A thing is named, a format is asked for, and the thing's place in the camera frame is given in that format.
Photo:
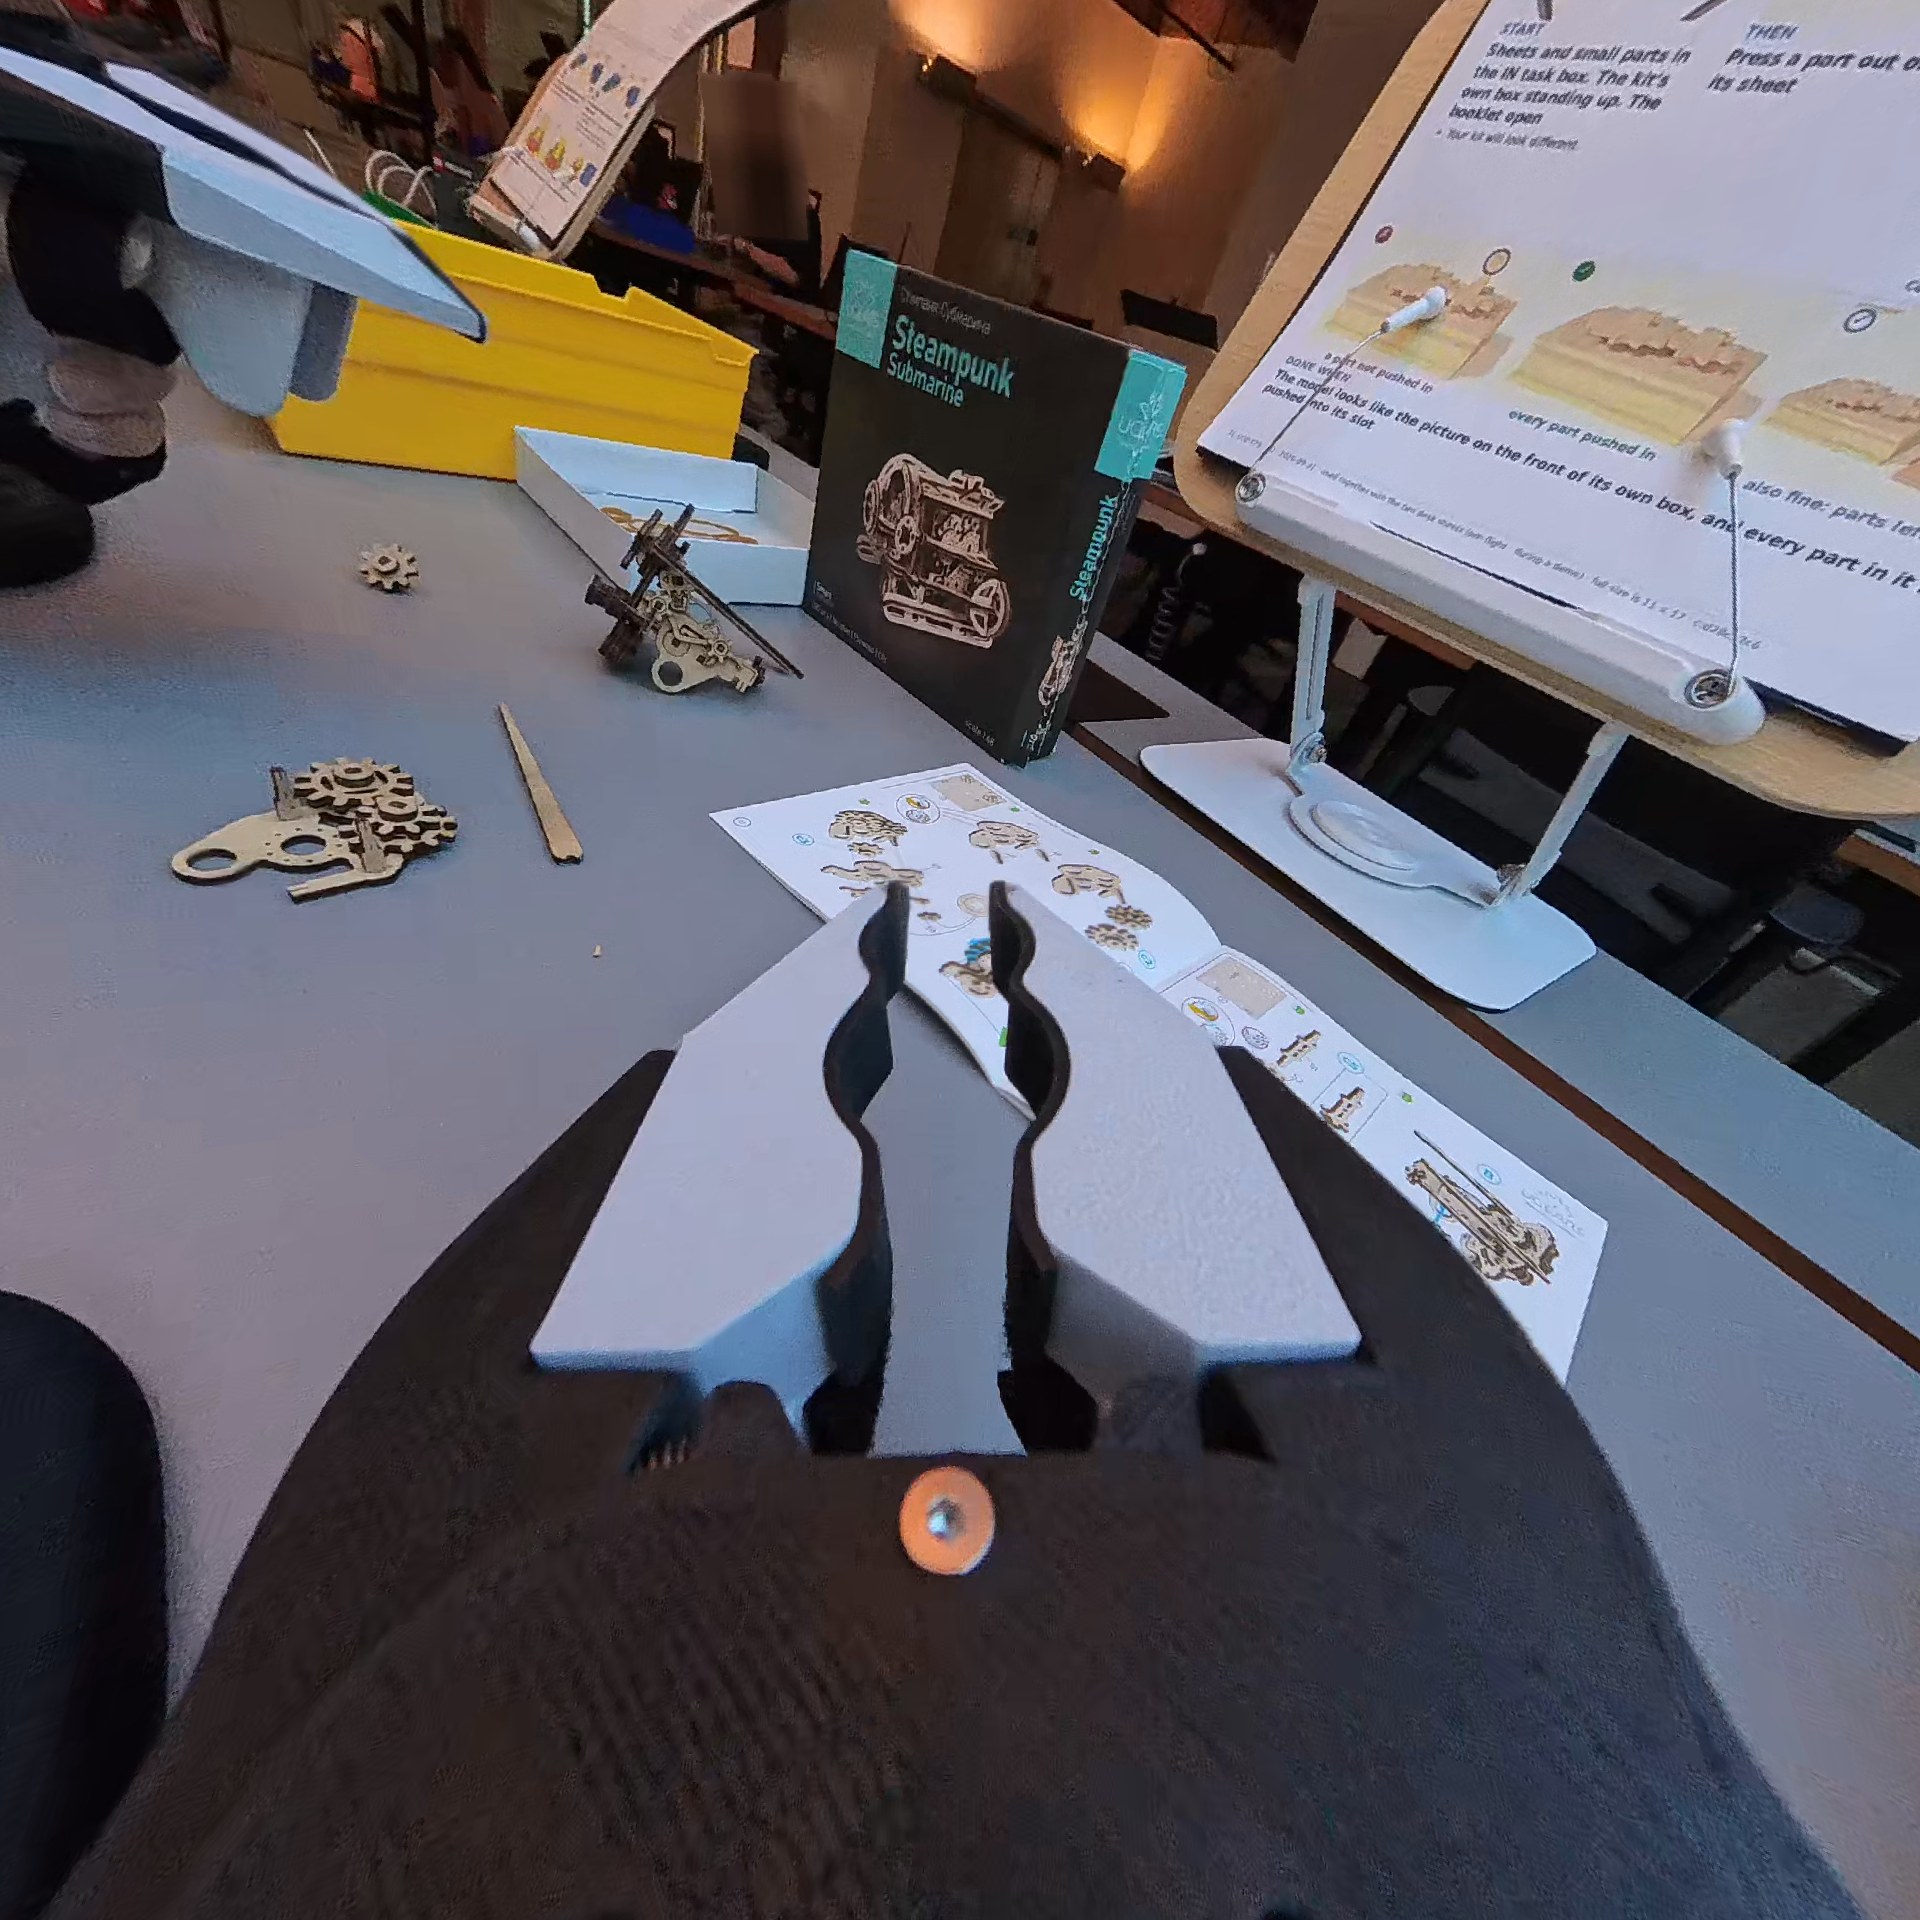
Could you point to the person's left hand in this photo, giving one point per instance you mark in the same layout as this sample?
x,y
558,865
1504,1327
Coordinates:
x,y
107,406

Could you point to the white instruction sheet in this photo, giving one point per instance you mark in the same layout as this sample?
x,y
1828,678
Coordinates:
x,y
1649,226

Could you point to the black mesh cushion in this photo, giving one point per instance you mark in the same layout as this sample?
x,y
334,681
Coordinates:
x,y
75,1575

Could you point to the grey desk with brown edge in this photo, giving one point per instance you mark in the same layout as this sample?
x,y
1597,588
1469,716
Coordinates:
x,y
1726,1112

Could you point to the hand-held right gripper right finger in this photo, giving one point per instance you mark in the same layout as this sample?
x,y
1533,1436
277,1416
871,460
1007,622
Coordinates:
x,y
1200,1201

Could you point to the black kit box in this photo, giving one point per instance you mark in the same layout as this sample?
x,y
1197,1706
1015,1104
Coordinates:
x,y
900,419

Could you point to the white cardboard tray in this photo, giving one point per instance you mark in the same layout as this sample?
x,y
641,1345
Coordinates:
x,y
555,472

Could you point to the pointed wooden stick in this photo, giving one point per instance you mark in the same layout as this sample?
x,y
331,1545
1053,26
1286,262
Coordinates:
x,y
540,789

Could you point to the wooden gear plate assembly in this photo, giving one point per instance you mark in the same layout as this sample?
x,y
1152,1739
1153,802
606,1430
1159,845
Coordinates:
x,y
286,858

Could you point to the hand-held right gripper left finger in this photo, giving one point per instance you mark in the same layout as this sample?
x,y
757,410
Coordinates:
x,y
708,1201

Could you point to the instruction sheet on stand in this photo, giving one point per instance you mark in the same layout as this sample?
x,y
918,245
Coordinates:
x,y
1351,303

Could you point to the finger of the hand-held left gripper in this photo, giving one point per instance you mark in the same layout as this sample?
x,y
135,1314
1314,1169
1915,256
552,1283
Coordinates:
x,y
302,249
228,150

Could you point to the wooden document stand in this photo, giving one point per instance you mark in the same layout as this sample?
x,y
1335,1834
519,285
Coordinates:
x,y
599,136

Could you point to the wooden mechanical model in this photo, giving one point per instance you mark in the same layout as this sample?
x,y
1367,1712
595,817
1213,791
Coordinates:
x,y
685,654

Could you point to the yellow plastic bin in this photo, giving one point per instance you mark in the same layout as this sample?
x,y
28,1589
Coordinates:
x,y
524,377

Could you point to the small wooden gear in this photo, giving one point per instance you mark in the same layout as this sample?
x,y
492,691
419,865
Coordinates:
x,y
372,566

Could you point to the wooden parts sheet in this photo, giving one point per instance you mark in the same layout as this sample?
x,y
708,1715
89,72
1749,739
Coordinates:
x,y
718,524

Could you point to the white instruction booklet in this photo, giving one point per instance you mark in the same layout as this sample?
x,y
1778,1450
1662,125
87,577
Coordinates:
x,y
1153,933

